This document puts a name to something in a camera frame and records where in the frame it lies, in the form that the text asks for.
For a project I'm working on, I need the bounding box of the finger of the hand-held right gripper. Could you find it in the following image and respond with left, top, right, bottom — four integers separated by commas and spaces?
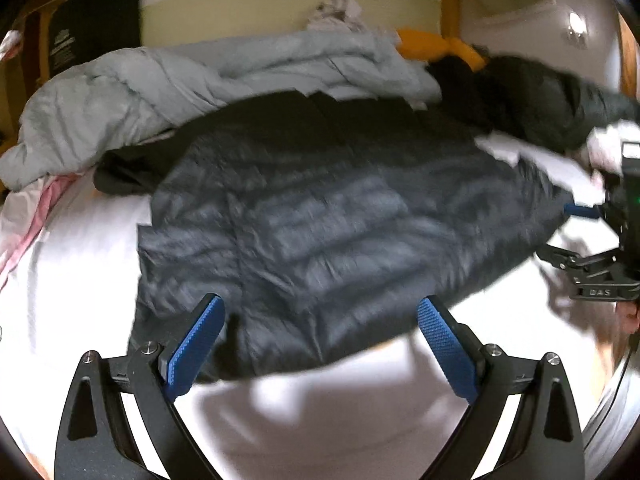
536, 242, 623, 283
563, 203, 608, 222

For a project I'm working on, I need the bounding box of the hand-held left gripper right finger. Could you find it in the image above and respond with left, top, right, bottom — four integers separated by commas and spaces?
416, 295, 586, 480

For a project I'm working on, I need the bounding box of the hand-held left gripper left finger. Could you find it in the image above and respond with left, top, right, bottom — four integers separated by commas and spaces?
54, 292, 226, 480

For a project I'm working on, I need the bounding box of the dark navy puffer jacket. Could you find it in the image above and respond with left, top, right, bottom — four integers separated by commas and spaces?
95, 87, 576, 386

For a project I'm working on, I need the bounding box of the person's right hand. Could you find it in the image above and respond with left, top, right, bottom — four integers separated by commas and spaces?
616, 300, 640, 336

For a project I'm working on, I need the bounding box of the white pillow with pink print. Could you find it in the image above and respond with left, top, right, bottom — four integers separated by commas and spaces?
585, 119, 626, 186

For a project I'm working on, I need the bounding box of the dark green hooded jacket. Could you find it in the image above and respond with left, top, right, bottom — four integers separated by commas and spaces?
425, 52, 640, 158

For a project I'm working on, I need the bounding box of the grey printed bed sheet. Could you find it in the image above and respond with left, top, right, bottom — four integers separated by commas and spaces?
0, 125, 640, 480

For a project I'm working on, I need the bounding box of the pink blanket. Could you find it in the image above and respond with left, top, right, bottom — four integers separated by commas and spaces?
0, 172, 81, 286

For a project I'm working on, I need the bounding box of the orange garment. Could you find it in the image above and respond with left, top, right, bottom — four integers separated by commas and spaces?
395, 27, 488, 71

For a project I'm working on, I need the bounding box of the light blue duvet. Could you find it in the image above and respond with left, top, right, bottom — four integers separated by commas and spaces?
0, 27, 443, 193

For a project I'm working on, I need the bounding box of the white crumpled cloth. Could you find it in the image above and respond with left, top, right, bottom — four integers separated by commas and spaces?
305, 0, 368, 33

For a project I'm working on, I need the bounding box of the black hanging garment bag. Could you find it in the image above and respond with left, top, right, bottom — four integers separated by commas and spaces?
47, 0, 143, 81

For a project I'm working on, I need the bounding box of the white and red hanging cloth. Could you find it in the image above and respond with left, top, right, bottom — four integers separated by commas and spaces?
0, 29, 24, 62

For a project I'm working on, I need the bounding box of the wall light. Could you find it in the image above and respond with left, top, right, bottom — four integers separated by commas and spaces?
565, 10, 588, 51

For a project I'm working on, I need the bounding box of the wooden bunk bed frame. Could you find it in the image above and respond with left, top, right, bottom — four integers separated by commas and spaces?
0, 0, 463, 161

